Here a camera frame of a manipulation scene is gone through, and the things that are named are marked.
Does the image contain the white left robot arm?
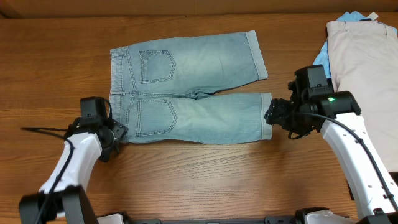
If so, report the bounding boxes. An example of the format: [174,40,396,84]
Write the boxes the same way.
[19,118,130,224]

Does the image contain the beige folded trousers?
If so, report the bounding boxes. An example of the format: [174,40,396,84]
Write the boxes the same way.
[326,21,397,172]

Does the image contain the light blue garment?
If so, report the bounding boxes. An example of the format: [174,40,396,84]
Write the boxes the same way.
[313,11,397,80]

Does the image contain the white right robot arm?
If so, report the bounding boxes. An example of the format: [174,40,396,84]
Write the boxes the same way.
[264,91,397,223]

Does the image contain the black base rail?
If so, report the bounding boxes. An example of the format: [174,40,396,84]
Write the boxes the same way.
[96,211,352,224]

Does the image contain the light blue denim shorts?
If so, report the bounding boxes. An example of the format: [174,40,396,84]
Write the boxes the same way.
[109,30,272,144]

